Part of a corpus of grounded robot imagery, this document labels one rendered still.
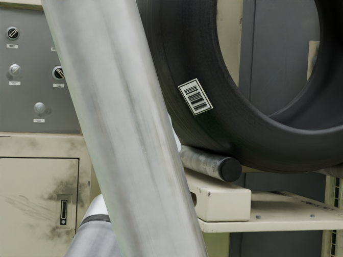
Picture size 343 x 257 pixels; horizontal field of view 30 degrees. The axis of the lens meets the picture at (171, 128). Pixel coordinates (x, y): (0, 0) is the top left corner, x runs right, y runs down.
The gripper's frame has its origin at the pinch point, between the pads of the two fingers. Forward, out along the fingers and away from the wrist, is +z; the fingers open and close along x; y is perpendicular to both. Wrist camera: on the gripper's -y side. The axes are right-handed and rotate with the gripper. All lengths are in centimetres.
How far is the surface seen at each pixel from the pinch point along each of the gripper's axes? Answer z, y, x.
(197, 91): 12.6, 5.0, 0.6
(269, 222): 8.0, 33.4, 1.1
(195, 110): 12.0, 8.1, -1.6
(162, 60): 15.9, -1.4, -4.0
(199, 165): 14.7, 21.3, -9.4
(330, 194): 51, 66, -5
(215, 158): 12.3, 19.2, -4.0
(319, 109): 47, 37, 5
